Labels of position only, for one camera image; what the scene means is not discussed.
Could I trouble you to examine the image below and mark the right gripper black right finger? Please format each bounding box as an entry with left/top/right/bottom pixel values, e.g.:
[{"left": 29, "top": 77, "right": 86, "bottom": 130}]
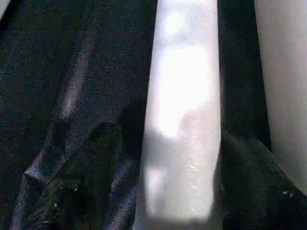
[{"left": 219, "top": 135, "right": 307, "bottom": 230}]

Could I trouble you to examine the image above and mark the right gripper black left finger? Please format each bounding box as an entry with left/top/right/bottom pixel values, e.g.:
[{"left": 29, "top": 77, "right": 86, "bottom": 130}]
[{"left": 39, "top": 122, "right": 144, "bottom": 230}]

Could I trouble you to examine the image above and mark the white plastic table leg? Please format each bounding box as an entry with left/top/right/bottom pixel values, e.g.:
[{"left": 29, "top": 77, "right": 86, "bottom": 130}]
[
  {"left": 135, "top": 0, "right": 223, "bottom": 230},
  {"left": 253, "top": 0, "right": 307, "bottom": 194}
]

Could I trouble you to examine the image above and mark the black shiny mat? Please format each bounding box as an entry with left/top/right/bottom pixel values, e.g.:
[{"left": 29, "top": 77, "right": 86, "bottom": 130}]
[{"left": 0, "top": 0, "right": 307, "bottom": 230}]

